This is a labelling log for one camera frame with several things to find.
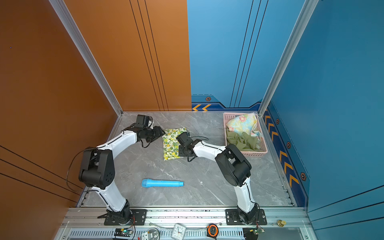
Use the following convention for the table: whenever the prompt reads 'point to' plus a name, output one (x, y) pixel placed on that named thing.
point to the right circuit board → (252, 233)
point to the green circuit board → (123, 232)
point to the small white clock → (178, 231)
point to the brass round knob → (281, 223)
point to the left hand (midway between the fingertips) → (163, 132)
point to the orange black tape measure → (212, 231)
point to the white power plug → (145, 236)
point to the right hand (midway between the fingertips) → (181, 152)
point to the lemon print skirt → (171, 144)
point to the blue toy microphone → (149, 183)
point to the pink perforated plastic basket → (227, 117)
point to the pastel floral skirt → (246, 123)
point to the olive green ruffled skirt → (244, 142)
